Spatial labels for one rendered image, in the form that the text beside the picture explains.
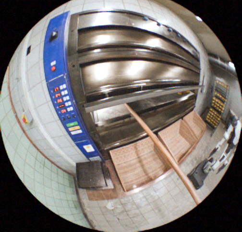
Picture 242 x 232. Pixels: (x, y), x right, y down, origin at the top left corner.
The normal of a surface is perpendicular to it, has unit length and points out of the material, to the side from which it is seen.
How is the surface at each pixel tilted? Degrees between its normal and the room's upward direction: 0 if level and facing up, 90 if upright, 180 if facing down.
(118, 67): 70
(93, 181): 0
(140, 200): 0
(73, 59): 90
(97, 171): 0
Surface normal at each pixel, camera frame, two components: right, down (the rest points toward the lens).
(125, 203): -0.09, -0.84
